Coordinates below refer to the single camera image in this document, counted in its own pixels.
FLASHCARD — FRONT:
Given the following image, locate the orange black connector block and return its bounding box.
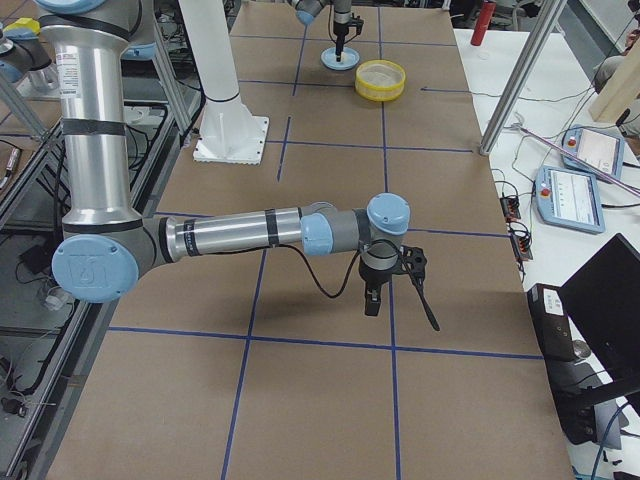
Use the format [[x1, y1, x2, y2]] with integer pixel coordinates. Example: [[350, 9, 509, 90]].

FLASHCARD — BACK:
[[497, 180, 521, 222], [507, 220, 533, 261]]

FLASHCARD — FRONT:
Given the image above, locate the far orange black connector block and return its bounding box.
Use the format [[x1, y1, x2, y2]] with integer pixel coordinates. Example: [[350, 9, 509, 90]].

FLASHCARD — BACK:
[[497, 180, 521, 222]]

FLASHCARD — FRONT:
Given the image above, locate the white camera mast base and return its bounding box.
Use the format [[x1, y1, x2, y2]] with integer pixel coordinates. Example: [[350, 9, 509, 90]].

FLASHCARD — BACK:
[[179, 0, 269, 165]]

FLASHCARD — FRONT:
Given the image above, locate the black computer box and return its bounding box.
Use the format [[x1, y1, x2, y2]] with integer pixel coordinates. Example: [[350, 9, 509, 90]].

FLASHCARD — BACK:
[[526, 282, 640, 447]]

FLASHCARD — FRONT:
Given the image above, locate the brown paper table cover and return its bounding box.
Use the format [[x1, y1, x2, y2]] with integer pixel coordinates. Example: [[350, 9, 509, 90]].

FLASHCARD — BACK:
[[48, 2, 572, 479]]

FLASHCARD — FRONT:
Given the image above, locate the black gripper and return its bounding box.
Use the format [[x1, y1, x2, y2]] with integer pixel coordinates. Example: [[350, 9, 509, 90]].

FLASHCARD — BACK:
[[333, 11, 363, 62], [359, 242, 440, 331]]

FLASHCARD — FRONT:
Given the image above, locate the black monitor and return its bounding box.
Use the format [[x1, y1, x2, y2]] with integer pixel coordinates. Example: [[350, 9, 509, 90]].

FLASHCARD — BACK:
[[559, 233, 639, 379]]

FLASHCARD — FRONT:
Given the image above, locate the teach pendant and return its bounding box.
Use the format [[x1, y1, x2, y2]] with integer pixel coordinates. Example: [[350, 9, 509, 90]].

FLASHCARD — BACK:
[[562, 125, 625, 180], [533, 165, 606, 234]]

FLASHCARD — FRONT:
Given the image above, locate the wooden beam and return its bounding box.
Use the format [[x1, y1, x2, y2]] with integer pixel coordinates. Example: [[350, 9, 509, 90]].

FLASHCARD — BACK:
[[589, 41, 639, 123]]

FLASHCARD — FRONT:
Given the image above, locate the red bottle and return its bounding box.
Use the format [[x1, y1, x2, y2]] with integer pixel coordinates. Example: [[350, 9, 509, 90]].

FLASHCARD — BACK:
[[470, 0, 496, 47]]

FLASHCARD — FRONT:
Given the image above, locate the light blue plate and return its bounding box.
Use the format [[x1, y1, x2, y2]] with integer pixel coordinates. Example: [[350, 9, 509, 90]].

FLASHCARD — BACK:
[[320, 47, 360, 71]]

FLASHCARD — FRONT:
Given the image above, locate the near teach pendant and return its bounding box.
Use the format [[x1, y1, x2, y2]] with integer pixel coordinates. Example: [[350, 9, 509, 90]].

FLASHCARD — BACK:
[[533, 165, 606, 234]]

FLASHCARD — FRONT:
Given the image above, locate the near orange black connector block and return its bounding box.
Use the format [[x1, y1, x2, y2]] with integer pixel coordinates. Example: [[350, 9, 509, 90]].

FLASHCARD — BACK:
[[507, 220, 533, 261]]

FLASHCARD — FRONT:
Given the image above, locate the far teach pendant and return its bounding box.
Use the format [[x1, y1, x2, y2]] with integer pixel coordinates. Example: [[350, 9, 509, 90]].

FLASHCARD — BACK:
[[562, 125, 625, 180]]

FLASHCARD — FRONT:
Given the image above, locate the aluminium frame post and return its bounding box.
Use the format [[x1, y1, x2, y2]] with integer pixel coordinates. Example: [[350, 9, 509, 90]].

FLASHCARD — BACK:
[[479, 0, 567, 156]]

